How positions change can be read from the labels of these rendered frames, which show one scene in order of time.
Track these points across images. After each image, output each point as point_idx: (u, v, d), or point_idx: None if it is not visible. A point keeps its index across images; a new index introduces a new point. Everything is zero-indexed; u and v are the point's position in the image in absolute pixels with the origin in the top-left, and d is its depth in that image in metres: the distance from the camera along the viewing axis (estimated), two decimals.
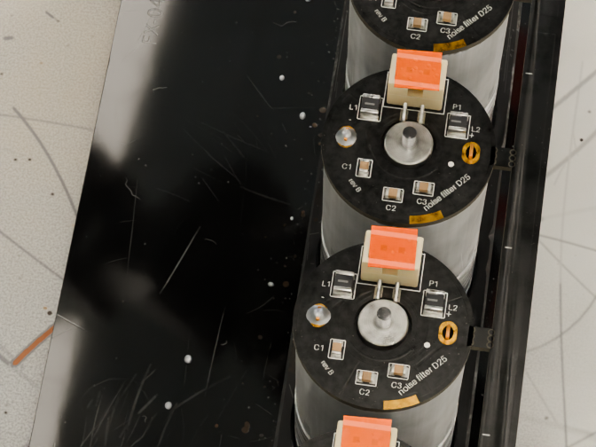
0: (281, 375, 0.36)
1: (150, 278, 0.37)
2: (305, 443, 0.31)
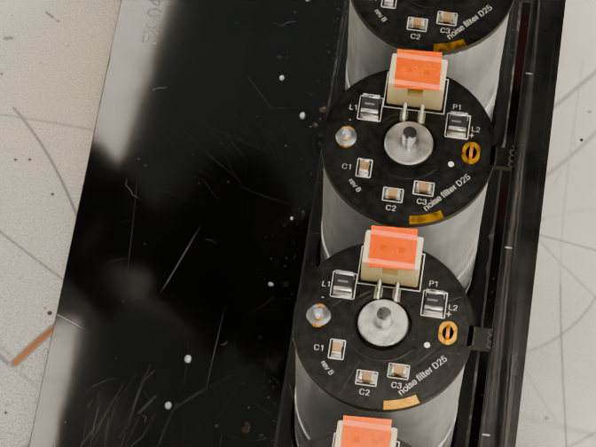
0: (281, 375, 0.36)
1: (150, 278, 0.37)
2: (305, 443, 0.31)
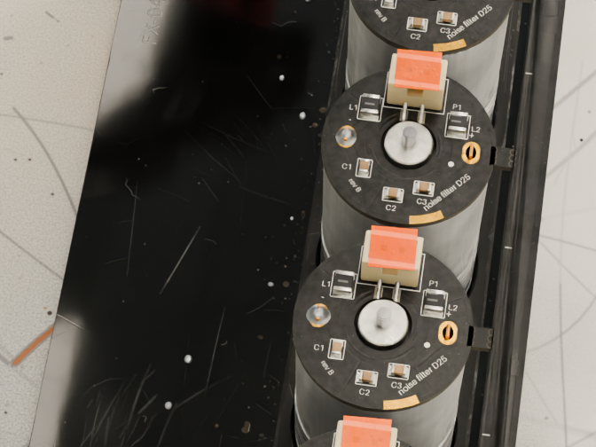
0: (281, 375, 0.36)
1: (150, 278, 0.37)
2: (305, 443, 0.31)
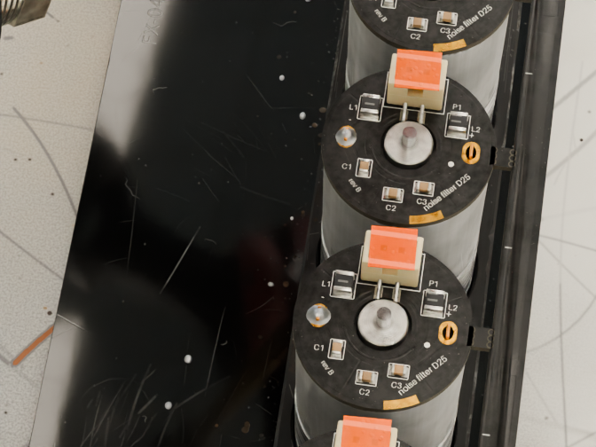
0: (281, 375, 0.36)
1: (150, 278, 0.37)
2: (305, 443, 0.31)
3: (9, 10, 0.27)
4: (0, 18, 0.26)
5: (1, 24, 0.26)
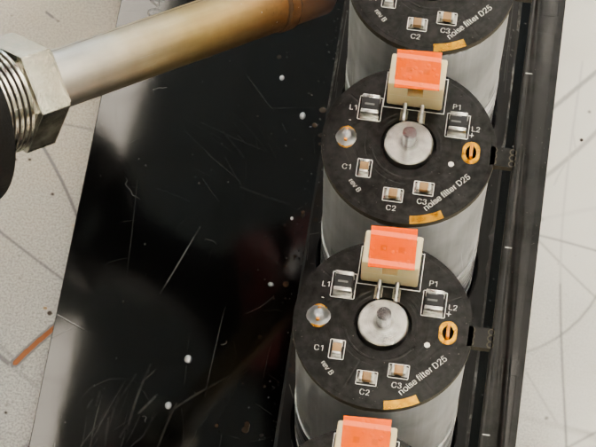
0: (281, 375, 0.36)
1: (150, 278, 0.37)
2: (305, 443, 0.31)
3: (22, 139, 0.29)
4: (14, 151, 0.28)
5: (15, 156, 0.28)
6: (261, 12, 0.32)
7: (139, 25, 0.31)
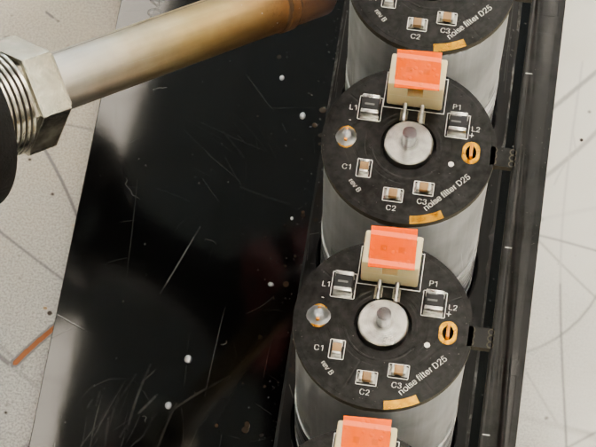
0: (281, 375, 0.36)
1: (150, 278, 0.37)
2: (305, 443, 0.31)
3: (24, 142, 0.29)
4: (15, 154, 0.28)
5: (16, 160, 0.28)
6: (262, 13, 0.32)
7: (140, 27, 0.31)
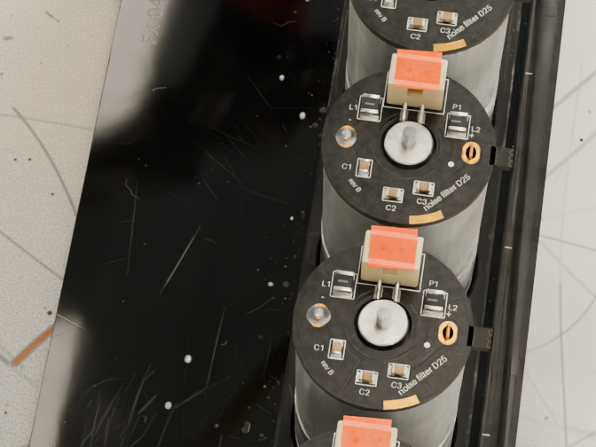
0: (281, 375, 0.36)
1: (150, 278, 0.37)
2: (305, 443, 0.31)
3: None
4: None
5: None
6: None
7: None
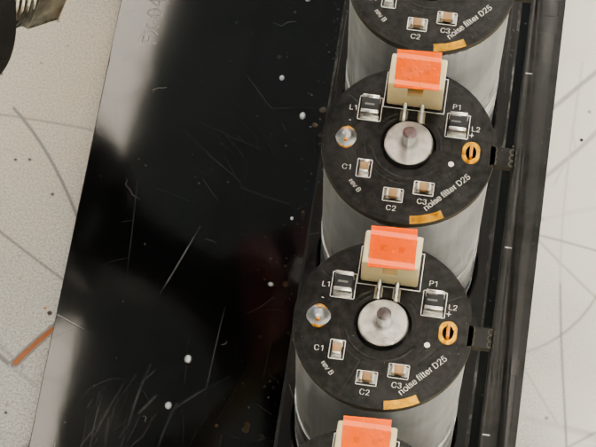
0: (281, 375, 0.36)
1: (150, 278, 0.37)
2: (305, 443, 0.31)
3: (23, 11, 0.26)
4: (14, 19, 0.26)
5: (15, 26, 0.26)
6: None
7: None
